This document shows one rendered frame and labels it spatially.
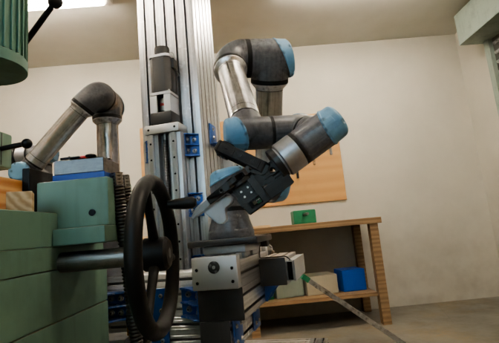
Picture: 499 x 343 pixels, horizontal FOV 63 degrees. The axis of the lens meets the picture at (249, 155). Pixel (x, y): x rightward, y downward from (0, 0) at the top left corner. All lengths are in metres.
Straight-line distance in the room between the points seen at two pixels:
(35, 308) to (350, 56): 4.15
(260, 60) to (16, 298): 0.85
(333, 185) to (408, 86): 1.34
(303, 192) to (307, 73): 1.26
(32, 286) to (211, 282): 0.56
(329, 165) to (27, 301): 3.65
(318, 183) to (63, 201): 3.47
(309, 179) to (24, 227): 3.56
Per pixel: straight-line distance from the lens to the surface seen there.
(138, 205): 0.67
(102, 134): 1.73
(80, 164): 0.84
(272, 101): 1.27
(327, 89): 4.40
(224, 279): 1.18
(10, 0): 1.00
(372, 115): 4.43
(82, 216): 0.82
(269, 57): 1.23
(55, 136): 1.66
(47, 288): 0.80
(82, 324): 0.93
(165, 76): 1.61
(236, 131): 0.89
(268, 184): 0.82
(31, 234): 0.76
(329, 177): 4.16
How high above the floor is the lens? 0.84
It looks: 10 degrees up
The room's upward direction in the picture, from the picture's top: 5 degrees counter-clockwise
